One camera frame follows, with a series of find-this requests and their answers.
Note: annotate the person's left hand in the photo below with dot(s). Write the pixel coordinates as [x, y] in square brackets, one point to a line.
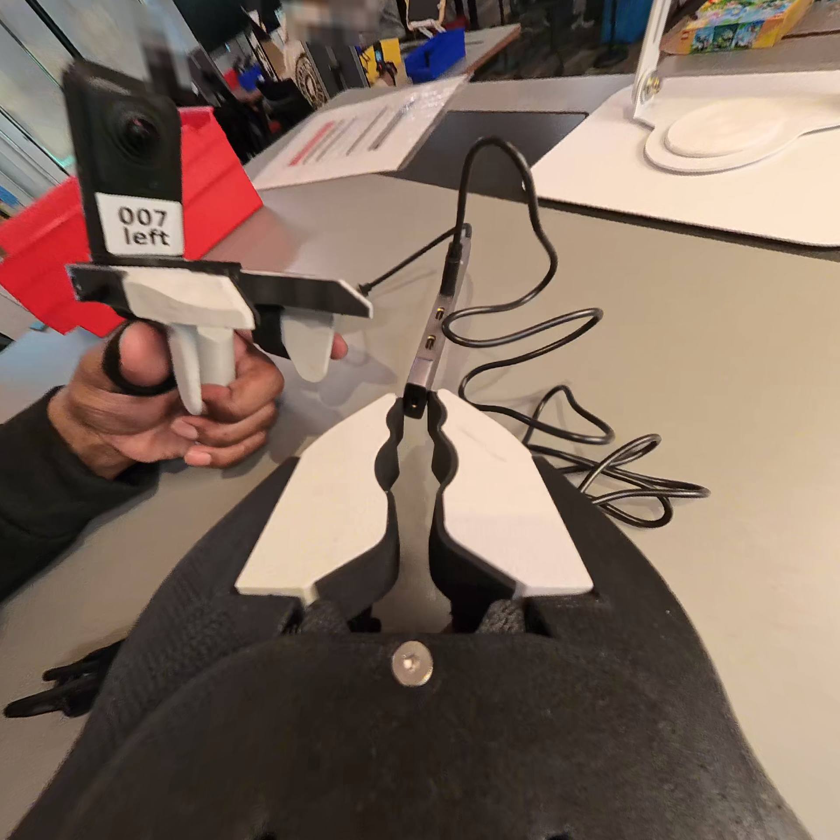
[131, 426]

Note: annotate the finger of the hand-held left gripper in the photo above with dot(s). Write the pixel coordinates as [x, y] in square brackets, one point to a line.
[295, 292]

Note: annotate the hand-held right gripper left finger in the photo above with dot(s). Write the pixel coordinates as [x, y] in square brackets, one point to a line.
[321, 512]

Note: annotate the colourful toy brick box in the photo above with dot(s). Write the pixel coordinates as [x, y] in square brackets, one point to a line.
[748, 26]

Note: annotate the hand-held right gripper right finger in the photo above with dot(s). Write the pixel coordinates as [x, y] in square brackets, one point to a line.
[512, 518]

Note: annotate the small blue bin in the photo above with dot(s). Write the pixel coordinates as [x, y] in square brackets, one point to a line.
[436, 56]

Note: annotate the yellow plastic container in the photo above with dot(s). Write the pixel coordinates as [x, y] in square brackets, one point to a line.
[380, 62]

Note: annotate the grey usb hub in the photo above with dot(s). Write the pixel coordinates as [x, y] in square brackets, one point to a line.
[430, 358]

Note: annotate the red plastic bin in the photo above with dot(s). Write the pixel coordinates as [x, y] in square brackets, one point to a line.
[210, 190]

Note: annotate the person's left forearm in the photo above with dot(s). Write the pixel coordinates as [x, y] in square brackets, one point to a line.
[39, 499]

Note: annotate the printed instruction sheet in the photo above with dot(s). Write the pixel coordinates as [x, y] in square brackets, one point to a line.
[367, 124]

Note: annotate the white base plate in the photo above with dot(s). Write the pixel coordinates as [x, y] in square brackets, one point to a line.
[590, 170]

